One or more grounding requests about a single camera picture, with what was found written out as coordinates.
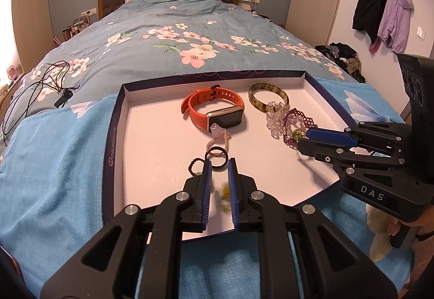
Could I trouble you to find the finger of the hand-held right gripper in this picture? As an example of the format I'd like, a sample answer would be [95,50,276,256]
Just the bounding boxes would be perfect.
[305,122,412,150]
[296,138,407,178]

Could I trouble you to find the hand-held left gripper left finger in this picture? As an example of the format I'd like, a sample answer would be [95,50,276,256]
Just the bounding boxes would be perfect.
[40,161,213,299]

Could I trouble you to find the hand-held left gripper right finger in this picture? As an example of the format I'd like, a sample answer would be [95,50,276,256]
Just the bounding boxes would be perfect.
[228,158,398,299]

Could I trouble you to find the yellow green jewelry piece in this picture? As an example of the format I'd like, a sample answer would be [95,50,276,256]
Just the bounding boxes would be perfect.
[217,182,233,213]

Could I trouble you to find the dark red bead bracelet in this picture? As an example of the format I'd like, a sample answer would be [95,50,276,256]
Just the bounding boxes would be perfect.
[282,108,318,150]

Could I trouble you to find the clear crystal bead bracelet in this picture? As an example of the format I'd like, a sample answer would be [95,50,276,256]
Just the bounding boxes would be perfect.
[265,100,289,139]

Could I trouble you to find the pink bead bracelet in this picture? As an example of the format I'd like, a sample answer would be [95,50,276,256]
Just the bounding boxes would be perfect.
[206,123,233,154]

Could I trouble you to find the white tray with blue rim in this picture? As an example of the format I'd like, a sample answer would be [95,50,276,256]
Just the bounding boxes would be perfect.
[102,71,360,238]

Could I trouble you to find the person's right forearm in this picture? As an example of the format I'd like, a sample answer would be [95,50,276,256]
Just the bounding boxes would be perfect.
[410,238,434,282]

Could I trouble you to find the person's right hand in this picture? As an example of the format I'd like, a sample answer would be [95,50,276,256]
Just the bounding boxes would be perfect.
[406,214,431,237]

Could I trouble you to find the amber bangle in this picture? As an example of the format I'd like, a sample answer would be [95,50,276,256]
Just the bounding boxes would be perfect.
[248,82,290,114]

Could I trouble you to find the pile of dark clothes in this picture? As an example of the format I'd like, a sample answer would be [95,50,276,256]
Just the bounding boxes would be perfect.
[315,43,367,82]

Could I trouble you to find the orange smart watch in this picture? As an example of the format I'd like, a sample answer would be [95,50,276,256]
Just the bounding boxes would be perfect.
[181,85,245,132]

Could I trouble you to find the cream soft object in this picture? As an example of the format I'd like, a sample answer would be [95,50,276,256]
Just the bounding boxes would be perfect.
[366,206,402,262]

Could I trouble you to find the black jacket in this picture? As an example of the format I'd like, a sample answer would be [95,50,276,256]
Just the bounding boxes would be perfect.
[352,0,389,43]

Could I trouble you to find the purple jacket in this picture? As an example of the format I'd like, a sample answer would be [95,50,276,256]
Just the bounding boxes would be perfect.
[369,0,414,55]

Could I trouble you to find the light blue flower blanket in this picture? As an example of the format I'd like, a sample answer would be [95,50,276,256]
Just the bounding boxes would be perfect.
[0,77,417,299]

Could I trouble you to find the blue floral duvet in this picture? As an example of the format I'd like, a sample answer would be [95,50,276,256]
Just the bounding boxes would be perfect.
[0,0,367,150]

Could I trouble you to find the small black device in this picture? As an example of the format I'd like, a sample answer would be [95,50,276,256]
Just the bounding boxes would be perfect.
[54,89,73,109]

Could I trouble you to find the cosmetics on nightstand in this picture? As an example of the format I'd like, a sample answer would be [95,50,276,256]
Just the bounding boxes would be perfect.
[61,16,94,42]

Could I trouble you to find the black bead bracelet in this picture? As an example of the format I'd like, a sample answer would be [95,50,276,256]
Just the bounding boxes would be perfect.
[187,157,206,177]

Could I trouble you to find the black ring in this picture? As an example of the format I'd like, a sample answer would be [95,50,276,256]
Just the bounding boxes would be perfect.
[206,146,230,162]

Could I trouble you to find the black cable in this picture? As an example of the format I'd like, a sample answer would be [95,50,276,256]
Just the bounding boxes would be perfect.
[2,61,80,147]

